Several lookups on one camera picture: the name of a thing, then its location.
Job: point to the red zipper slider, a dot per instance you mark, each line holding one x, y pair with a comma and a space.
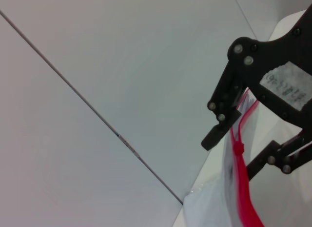
239, 148

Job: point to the clear red-zip document bag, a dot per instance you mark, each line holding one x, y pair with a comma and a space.
219, 200

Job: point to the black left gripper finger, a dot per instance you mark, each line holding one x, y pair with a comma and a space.
278, 156
226, 90

